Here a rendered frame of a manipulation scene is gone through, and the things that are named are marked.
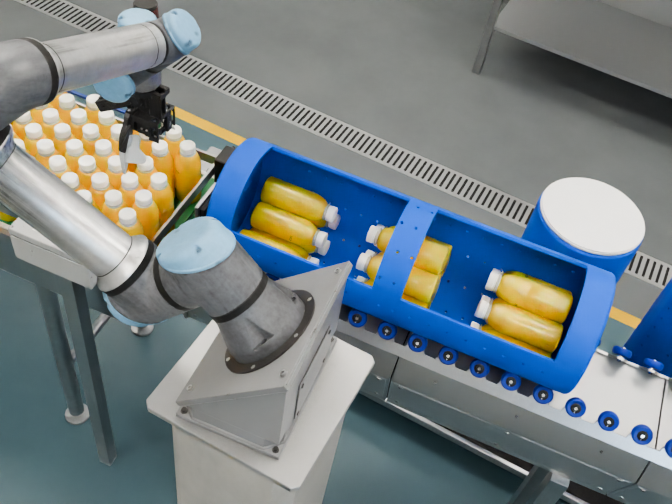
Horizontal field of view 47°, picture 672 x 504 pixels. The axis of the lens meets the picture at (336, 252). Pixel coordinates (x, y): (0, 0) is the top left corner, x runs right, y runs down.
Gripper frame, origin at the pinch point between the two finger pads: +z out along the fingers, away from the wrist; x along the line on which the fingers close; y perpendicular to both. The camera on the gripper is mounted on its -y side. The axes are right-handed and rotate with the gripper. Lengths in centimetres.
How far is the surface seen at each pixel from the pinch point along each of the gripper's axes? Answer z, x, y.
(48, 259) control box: 16.5, -24.3, -9.3
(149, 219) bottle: 18.4, -2.1, 2.3
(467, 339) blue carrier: 12, -5, 81
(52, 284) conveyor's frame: 45, -13, -21
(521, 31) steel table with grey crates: 93, 258, 56
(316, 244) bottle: 15.9, 7.7, 41.2
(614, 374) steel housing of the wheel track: 29, 15, 117
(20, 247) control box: 16.5, -24.3, -16.6
